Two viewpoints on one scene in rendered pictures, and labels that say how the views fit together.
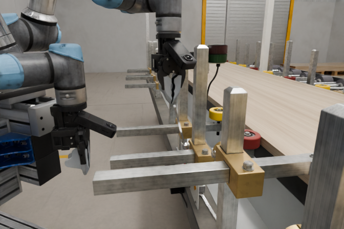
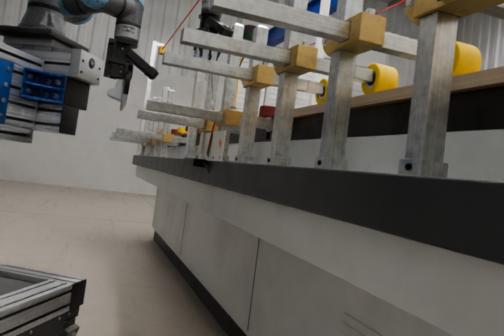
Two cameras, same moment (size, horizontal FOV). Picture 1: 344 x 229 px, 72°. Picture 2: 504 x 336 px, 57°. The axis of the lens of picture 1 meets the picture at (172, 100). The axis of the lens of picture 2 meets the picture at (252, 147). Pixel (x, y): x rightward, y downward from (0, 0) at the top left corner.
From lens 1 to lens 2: 1.01 m
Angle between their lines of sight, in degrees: 21
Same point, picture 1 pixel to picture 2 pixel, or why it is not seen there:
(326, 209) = not seen: hidden behind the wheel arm
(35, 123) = (76, 64)
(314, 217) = (287, 32)
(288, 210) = (300, 156)
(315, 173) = not seen: hidden behind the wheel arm
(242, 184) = (261, 72)
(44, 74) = (120, 4)
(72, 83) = (134, 20)
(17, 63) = not seen: outside the picture
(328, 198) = not seen: hidden behind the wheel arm
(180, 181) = (220, 69)
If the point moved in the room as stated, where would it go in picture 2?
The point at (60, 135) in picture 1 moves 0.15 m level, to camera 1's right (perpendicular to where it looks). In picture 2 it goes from (113, 61) to (164, 69)
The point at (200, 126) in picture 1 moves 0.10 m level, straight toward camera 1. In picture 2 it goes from (231, 93) to (231, 88)
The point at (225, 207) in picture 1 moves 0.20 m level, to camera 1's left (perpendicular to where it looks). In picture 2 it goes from (248, 112) to (177, 102)
